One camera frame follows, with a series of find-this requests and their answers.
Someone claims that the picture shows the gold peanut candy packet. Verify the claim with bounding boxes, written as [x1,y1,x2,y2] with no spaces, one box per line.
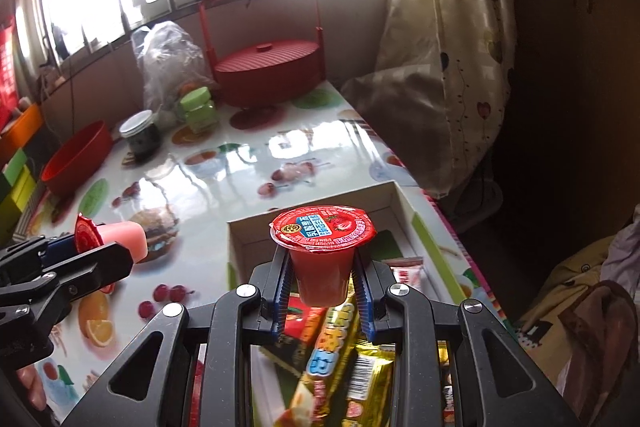
[341,340,395,427]

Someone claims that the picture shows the pile of clothes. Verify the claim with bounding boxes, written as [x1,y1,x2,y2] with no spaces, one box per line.
[515,212,639,426]

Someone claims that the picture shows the red oval plastic bowl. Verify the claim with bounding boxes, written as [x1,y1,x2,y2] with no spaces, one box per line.
[41,120,113,198]

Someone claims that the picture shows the small red snack packet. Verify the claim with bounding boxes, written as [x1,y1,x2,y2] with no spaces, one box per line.
[273,293,326,351]

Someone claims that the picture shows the person's left hand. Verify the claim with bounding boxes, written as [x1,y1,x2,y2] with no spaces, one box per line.
[16,365,47,411]

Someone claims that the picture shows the green white cardboard box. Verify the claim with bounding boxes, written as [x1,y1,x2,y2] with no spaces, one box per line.
[227,181,476,305]

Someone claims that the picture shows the clear plastic bag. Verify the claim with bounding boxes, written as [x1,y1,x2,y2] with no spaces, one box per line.
[131,20,214,113]

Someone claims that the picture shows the red lid jelly cup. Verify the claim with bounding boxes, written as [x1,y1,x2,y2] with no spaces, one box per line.
[270,205,376,308]

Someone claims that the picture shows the red basket with handle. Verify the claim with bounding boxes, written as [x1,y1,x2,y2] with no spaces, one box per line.
[198,0,326,109]

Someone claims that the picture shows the red snack bag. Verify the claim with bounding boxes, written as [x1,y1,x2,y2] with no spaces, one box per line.
[0,16,18,112]

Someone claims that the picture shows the dark jar with white lid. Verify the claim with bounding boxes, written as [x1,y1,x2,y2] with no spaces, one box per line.
[118,109,162,162]

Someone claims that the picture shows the pink jelly cup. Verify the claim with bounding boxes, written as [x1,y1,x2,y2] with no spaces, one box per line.
[74,213,148,263]

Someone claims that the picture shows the small green jar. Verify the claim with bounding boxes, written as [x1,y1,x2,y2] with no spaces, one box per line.
[179,87,218,133]

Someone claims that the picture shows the long gold snack bar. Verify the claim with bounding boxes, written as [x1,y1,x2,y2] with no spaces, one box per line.
[274,280,359,426]

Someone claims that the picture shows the patterned beige curtain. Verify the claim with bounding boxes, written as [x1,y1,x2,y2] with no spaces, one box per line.
[341,0,515,198]

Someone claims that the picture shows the stacked colourful boxes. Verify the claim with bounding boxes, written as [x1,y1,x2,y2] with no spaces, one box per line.
[1,104,43,245]

